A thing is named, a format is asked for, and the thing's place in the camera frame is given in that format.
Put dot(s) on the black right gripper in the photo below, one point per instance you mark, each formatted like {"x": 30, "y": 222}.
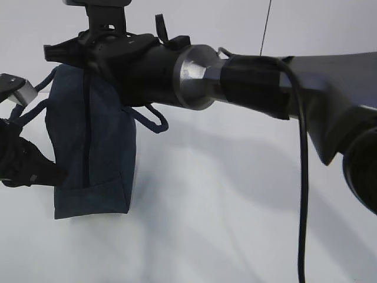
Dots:
{"x": 140, "y": 68}

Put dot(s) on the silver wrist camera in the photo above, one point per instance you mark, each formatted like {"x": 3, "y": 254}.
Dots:
{"x": 104, "y": 16}
{"x": 17, "y": 90}

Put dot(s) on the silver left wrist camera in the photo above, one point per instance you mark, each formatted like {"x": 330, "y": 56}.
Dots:
{"x": 17, "y": 90}

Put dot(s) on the navy blue fabric lunch bag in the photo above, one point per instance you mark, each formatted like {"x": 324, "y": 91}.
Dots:
{"x": 94, "y": 140}

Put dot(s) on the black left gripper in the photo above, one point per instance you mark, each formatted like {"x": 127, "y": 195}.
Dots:
{"x": 22, "y": 164}

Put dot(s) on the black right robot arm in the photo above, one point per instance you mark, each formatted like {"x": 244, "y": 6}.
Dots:
{"x": 336, "y": 93}

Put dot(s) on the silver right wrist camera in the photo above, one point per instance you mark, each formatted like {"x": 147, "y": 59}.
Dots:
{"x": 104, "y": 16}

